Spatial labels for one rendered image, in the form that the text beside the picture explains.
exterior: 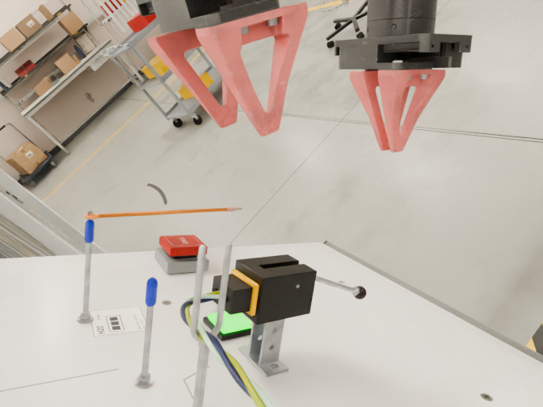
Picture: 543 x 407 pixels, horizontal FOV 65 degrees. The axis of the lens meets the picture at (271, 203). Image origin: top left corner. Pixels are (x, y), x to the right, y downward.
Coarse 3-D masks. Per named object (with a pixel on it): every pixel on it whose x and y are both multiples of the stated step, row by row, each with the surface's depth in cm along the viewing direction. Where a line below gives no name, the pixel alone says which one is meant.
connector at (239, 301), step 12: (216, 276) 34; (216, 288) 34; (228, 288) 33; (240, 288) 33; (252, 288) 33; (216, 300) 34; (228, 300) 33; (240, 300) 33; (228, 312) 33; (240, 312) 33
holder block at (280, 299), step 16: (272, 256) 38; (288, 256) 39; (256, 272) 34; (272, 272) 34; (288, 272) 35; (304, 272) 35; (272, 288) 34; (288, 288) 35; (304, 288) 36; (256, 304) 34; (272, 304) 34; (288, 304) 35; (304, 304) 36; (256, 320) 34; (272, 320) 35
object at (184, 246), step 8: (160, 240) 56; (168, 240) 56; (176, 240) 56; (184, 240) 56; (192, 240) 57; (168, 248) 54; (176, 248) 53; (184, 248) 54; (192, 248) 54; (176, 256) 55; (184, 256) 55; (192, 256) 56
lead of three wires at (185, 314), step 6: (204, 294) 33; (210, 294) 33; (216, 294) 33; (186, 300) 30; (192, 300) 30; (204, 300) 32; (210, 300) 33; (180, 306) 29; (186, 306) 29; (180, 312) 27; (186, 312) 27; (186, 318) 26; (186, 324) 26; (198, 324) 25; (198, 330) 24; (204, 330) 24
